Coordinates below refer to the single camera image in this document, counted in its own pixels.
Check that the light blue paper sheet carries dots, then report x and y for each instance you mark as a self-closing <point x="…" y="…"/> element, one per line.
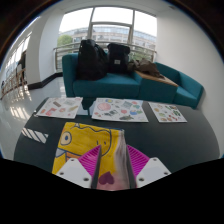
<point x="86" y="111"/>

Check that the sticker sheet with green items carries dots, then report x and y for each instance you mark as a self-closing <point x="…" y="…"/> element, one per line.
<point x="166" y="112"/>

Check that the metal window railing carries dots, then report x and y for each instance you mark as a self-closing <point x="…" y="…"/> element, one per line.
<point x="66" y="50"/>

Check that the sticker sheet with pink circle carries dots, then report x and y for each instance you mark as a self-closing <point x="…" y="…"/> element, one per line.
<point x="118" y="110"/>

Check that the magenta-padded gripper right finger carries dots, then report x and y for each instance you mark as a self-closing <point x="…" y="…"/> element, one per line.
<point x="151" y="171"/>

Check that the teal sofa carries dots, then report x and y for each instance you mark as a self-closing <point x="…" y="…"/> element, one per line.
<point x="110" y="86"/>

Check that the white striped tape marker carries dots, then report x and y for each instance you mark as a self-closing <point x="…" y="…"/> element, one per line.
<point x="35" y="135"/>

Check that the sticker sheet with red items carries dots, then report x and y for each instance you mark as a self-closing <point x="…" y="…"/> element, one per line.
<point x="60" y="107"/>

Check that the wooden balustrade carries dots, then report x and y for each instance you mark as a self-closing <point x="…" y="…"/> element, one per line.
<point x="11" y="85"/>

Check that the large black backpack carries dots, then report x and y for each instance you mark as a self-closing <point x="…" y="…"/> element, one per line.
<point x="90" y="60"/>

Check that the brown jacket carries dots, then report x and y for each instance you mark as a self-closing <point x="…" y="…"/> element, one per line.
<point x="146" y="67"/>

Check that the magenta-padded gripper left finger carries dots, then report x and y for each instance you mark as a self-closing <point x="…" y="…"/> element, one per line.
<point x="75" y="171"/>

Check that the wooden sofa side table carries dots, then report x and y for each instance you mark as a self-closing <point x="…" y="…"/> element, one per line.
<point x="158" y="79"/>

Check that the small black backpack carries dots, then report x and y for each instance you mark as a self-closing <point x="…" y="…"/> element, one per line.
<point x="118" y="58"/>

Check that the yellow cartoon print towel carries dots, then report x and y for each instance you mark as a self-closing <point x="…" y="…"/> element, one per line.
<point x="83" y="140"/>

